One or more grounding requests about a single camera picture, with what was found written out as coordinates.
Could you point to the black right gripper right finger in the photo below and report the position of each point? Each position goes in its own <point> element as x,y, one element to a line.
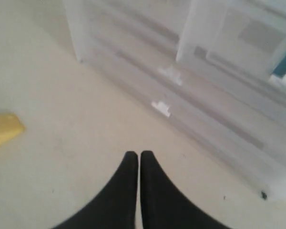
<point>163,205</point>

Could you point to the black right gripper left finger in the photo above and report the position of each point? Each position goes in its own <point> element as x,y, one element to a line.
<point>114,206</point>

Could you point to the clear drawer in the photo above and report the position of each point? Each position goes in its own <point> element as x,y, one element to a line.
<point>205,87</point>
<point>258,156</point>
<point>245,36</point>

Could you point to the clear bottom drawer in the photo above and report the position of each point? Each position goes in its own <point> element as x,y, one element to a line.
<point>258,156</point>

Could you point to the white plastic drawer cabinet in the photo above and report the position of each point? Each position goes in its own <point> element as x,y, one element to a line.
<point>163,21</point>

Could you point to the yellow sponge wedge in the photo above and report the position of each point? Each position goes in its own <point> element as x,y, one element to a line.
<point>10,127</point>

